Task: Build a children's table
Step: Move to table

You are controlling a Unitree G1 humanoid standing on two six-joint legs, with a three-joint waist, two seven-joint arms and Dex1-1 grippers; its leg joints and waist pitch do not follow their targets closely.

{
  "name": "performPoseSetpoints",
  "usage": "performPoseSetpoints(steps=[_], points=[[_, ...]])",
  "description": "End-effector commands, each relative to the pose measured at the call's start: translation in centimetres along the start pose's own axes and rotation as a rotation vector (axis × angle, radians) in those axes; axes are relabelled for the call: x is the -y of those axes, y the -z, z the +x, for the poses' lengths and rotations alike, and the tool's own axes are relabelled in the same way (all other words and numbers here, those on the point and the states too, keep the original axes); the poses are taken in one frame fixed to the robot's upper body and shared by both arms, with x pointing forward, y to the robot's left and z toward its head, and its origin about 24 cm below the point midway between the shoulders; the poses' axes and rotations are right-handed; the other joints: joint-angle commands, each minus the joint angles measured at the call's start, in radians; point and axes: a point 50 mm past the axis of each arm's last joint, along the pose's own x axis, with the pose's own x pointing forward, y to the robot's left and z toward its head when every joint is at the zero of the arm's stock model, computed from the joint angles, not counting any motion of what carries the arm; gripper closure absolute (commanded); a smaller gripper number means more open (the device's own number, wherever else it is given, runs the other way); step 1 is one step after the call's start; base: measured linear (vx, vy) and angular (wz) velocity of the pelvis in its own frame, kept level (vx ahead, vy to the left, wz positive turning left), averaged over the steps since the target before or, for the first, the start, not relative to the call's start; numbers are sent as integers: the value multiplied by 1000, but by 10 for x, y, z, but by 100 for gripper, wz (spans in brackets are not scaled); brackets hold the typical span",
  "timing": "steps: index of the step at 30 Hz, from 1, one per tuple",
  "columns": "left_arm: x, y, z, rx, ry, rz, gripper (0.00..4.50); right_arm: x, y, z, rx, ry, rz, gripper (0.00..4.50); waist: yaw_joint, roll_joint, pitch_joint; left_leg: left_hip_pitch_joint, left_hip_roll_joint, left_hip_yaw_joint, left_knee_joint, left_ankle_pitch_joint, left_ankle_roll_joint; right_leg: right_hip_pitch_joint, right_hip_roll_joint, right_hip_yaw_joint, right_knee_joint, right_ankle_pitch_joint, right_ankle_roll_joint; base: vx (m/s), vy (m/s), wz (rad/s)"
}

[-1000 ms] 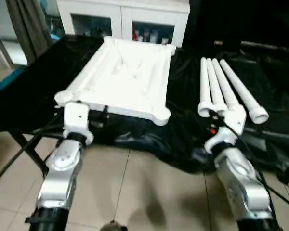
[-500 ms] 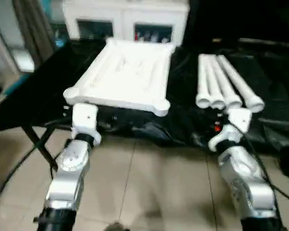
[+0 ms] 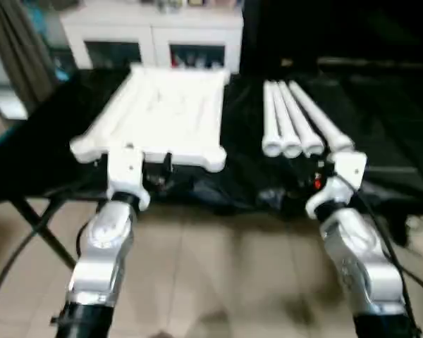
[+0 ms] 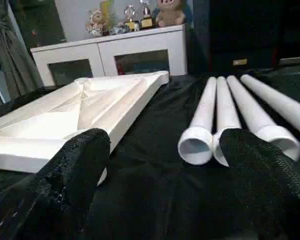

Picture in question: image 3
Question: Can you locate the black table stand leg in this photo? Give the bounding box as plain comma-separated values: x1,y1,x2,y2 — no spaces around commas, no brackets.
12,195,78,270

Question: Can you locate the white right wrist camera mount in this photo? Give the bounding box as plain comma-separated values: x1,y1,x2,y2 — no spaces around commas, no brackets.
305,152,368,218

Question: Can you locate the glass sliding door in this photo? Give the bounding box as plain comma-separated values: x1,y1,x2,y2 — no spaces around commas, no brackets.
0,20,30,121

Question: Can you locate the black mat cloth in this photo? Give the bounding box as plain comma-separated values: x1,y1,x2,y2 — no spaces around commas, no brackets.
0,65,423,247

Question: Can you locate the white plastic table top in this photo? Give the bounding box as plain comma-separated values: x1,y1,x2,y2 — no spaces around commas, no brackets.
69,64,231,174

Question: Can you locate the grey curtain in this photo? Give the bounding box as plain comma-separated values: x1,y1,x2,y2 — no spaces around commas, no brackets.
0,0,60,117

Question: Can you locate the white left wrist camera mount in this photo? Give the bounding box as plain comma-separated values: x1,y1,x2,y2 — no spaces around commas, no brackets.
106,146,152,213

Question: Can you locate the teal white patterned banner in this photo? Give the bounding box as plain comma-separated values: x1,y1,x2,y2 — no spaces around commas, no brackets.
52,52,70,84

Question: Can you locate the black backdrop cloth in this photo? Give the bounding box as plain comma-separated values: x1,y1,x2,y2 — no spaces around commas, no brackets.
241,0,423,77

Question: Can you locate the white plastic table leg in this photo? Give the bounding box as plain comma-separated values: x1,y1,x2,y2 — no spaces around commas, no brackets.
288,80,356,153
280,80,324,157
262,80,283,158
272,80,302,159

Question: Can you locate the white glass-door cabinet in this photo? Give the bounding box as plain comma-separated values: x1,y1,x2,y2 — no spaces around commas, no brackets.
59,0,245,77

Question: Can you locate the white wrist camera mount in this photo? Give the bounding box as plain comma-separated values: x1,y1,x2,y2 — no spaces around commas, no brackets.
106,146,152,213
305,152,368,218

